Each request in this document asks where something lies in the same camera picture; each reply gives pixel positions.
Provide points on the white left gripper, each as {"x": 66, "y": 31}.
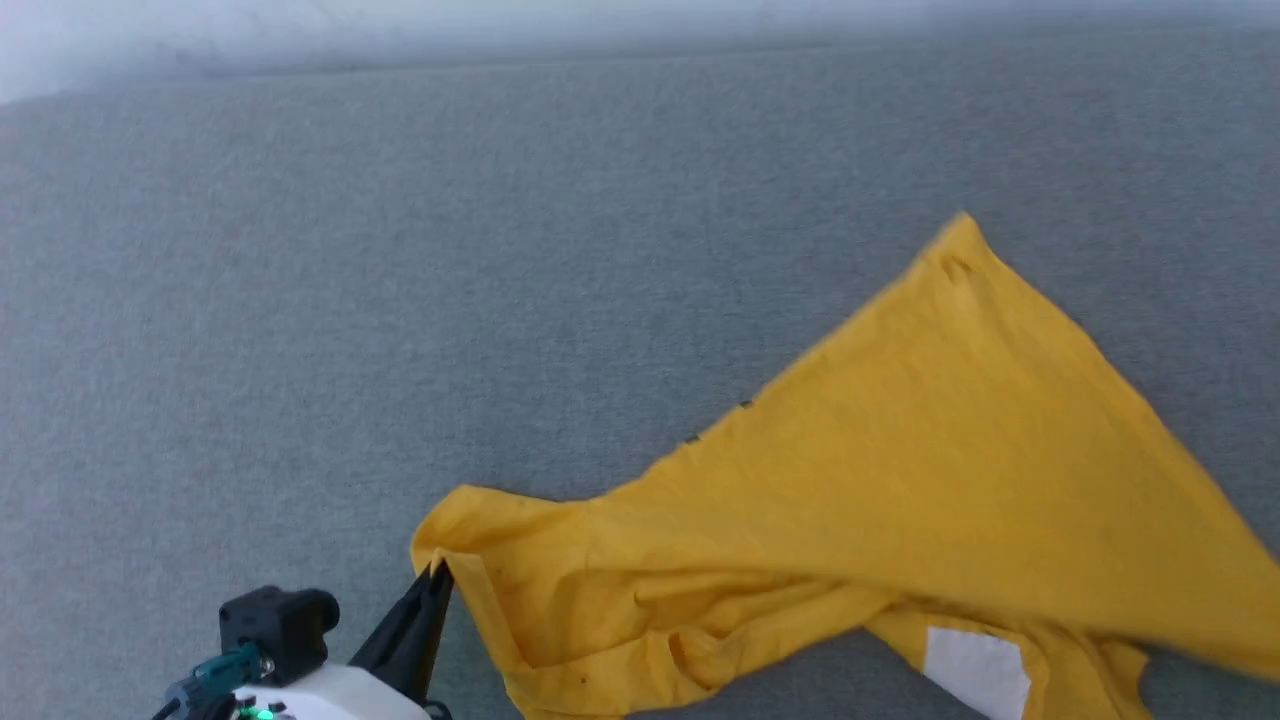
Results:
{"x": 330, "y": 695}

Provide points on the yellow garment with white patches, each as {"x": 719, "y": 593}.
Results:
{"x": 900, "y": 480}

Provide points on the grey fabric sofa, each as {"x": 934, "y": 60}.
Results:
{"x": 400, "y": 300}

